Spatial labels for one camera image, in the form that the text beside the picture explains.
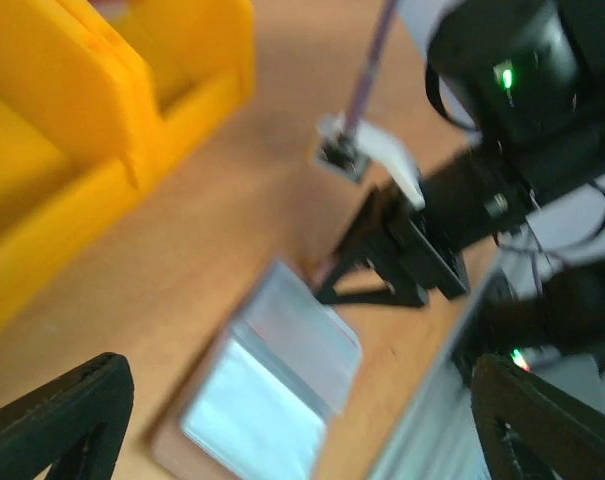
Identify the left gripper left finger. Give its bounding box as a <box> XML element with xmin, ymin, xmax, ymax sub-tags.
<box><xmin>0</xmin><ymin>352</ymin><xmax>134</xmax><ymax>479</ymax></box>

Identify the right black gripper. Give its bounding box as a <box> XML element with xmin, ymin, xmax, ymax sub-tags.
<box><xmin>315</xmin><ymin>184</ymin><xmax>470</xmax><ymax>308</ymax></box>

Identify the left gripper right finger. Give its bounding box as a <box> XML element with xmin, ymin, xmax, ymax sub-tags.
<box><xmin>471</xmin><ymin>355</ymin><xmax>605</xmax><ymax>479</ymax></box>

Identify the pink leather card holder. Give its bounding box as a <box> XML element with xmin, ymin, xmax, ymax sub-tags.
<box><xmin>150</xmin><ymin>261</ymin><xmax>362</xmax><ymax>479</ymax></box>

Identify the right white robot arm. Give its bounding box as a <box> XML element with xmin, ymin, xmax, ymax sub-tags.
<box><xmin>314</xmin><ymin>1</ymin><xmax>605</xmax><ymax>308</ymax></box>

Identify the yellow three-compartment bin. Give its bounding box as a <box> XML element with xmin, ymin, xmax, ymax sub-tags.
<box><xmin>0</xmin><ymin>1</ymin><xmax>255</xmax><ymax>331</ymax></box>

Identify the aluminium front rail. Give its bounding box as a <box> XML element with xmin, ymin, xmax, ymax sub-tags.
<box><xmin>368</xmin><ymin>263</ymin><xmax>509</xmax><ymax>479</ymax></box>

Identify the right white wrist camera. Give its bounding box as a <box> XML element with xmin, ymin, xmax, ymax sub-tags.
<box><xmin>313</xmin><ymin>114</ymin><xmax>425</xmax><ymax>211</ymax></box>

